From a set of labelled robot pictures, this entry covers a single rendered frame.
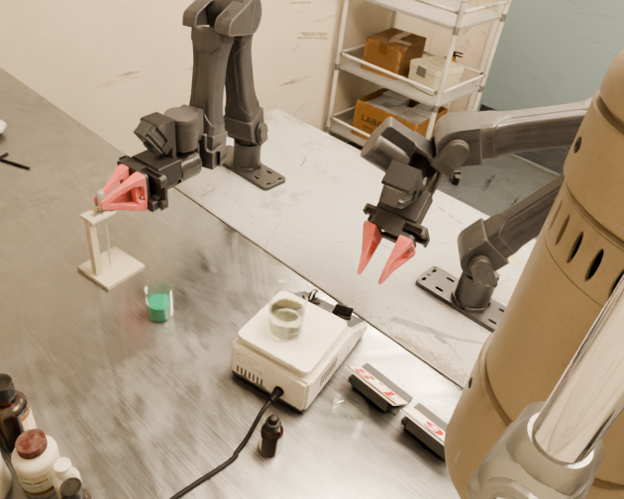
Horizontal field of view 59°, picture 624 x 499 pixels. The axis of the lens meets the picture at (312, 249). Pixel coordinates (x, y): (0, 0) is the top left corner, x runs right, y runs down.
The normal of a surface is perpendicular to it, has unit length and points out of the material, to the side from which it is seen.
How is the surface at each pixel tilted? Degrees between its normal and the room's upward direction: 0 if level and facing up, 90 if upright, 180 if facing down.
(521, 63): 90
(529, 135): 87
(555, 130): 87
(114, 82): 90
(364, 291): 0
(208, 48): 79
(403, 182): 41
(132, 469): 0
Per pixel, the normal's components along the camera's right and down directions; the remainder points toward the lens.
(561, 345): -0.86, 0.23
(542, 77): -0.67, 0.40
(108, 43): 0.73, 0.48
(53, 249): 0.11, -0.78
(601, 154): -0.99, -0.04
